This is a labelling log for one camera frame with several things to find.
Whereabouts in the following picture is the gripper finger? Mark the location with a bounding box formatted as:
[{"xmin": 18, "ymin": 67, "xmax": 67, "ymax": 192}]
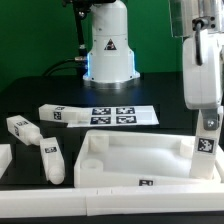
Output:
[{"xmin": 200, "ymin": 107, "xmax": 223, "ymax": 131}]

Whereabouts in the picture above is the white front fence bar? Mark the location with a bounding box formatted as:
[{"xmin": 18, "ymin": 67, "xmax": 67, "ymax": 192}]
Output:
[{"xmin": 0, "ymin": 184, "xmax": 224, "ymax": 218}]

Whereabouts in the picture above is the paper sheet with markers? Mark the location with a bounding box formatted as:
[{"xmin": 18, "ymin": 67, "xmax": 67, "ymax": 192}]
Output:
[{"xmin": 68, "ymin": 106, "xmax": 159, "ymax": 127}]

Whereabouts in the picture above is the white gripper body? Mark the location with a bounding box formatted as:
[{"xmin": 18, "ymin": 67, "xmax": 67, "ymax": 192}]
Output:
[{"xmin": 182, "ymin": 18, "xmax": 224, "ymax": 109}]

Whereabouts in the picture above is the black cable at base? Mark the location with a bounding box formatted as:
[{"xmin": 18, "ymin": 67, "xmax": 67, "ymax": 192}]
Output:
[{"xmin": 42, "ymin": 57, "xmax": 88, "ymax": 78}]

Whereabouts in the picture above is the white left fence bar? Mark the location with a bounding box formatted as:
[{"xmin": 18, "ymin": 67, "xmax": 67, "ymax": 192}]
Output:
[{"xmin": 0, "ymin": 144, "xmax": 12, "ymax": 179}]

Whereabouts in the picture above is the white fence bar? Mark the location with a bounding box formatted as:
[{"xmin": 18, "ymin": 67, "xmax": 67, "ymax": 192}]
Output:
[
  {"xmin": 0, "ymin": 144, "xmax": 12, "ymax": 179},
  {"xmin": 0, "ymin": 184, "xmax": 224, "ymax": 218}
]

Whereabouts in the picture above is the white desk top tray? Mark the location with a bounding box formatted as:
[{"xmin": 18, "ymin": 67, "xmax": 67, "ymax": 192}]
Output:
[{"xmin": 73, "ymin": 129, "xmax": 222, "ymax": 189}]

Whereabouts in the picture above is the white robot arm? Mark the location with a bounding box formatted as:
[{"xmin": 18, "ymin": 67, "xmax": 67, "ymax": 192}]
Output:
[{"xmin": 83, "ymin": 0, "xmax": 224, "ymax": 131}]

